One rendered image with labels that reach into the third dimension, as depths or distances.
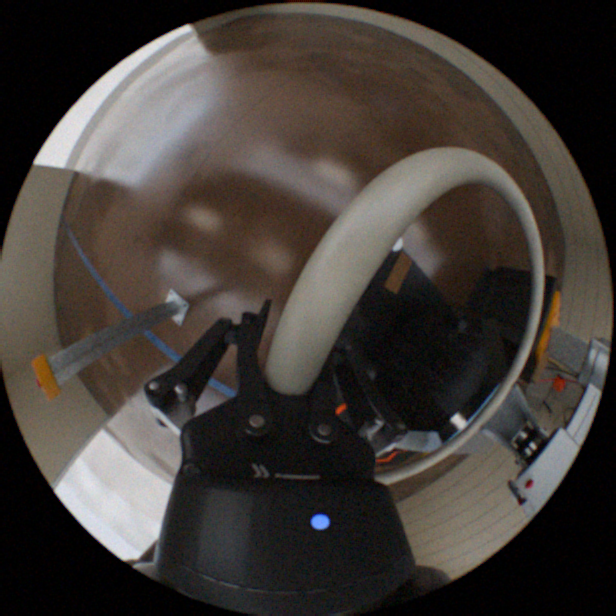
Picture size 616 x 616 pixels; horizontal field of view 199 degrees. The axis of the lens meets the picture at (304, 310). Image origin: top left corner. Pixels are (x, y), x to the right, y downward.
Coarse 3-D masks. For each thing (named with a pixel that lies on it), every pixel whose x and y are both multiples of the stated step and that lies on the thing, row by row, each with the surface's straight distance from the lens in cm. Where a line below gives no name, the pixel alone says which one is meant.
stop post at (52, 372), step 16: (176, 304) 138; (128, 320) 112; (144, 320) 114; (160, 320) 127; (176, 320) 144; (96, 336) 101; (112, 336) 102; (128, 336) 110; (64, 352) 97; (80, 352) 96; (96, 352) 99; (48, 368) 92; (64, 368) 93; (80, 368) 99; (48, 384) 91
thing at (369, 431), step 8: (368, 424) 11; (376, 424) 10; (360, 432) 11; (368, 432) 10; (376, 432) 11; (368, 440) 10; (376, 440) 10; (384, 440) 11; (376, 448) 10; (384, 448) 10; (392, 448) 12; (376, 456) 11
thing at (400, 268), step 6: (402, 252) 117; (402, 258) 116; (408, 258) 119; (396, 264) 114; (402, 264) 116; (408, 264) 119; (396, 270) 114; (402, 270) 116; (390, 276) 112; (396, 276) 114; (402, 276) 117; (390, 282) 113; (396, 282) 115; (390, 288) 113; (396, 288) 115
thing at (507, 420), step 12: (516, 384) 47; (492, 396) 49; (516, 396) 55; (504, 408) 57; (516, 408) 64; (528, 408) 62; (492, 420) 56; (504, 420) 62; (516, 420) 71; (528, 420) 84; (492, 432) 52; (504, 432) 69; (516, 432) 79; (540, 432) 96; (504, 444) 65; (516, 456) 94
